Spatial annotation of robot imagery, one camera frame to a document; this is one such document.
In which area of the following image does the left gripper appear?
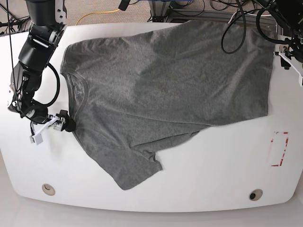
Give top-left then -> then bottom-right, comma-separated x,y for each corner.
274,35 -> 303,70

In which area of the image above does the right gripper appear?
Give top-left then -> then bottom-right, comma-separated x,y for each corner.
20,105 -> 76,132

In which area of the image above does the grey T-shirt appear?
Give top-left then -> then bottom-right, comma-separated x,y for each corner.
60,21 -> 275,190

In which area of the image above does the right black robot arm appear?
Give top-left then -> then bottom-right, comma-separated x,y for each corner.
8,0 -> 76,132

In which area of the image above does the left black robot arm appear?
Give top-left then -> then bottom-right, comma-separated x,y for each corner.
256,0 -> 303,70

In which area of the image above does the red tape rectangle marking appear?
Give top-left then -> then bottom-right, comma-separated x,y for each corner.
269,131 -> 289,167

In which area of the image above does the black tripod stand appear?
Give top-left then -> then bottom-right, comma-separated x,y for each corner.
0,0 -> 31,36

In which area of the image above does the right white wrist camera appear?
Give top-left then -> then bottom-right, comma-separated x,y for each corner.
29,115 -> 60,145

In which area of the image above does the left table cable grommet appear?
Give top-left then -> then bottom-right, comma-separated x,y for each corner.
42,183 -> 55,196

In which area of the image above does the table cable grommet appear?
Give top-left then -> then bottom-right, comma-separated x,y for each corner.
42,183 -> 55,196
249,189 -> 263,201

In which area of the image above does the yellow cable on floor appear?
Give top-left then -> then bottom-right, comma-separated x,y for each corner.
76,9 -> 120,25

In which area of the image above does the aluminium frame stand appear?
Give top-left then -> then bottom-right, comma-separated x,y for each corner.
148,0 -> 261,23

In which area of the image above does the right table cable grommet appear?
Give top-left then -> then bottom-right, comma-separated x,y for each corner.
249,189 -> 263,201

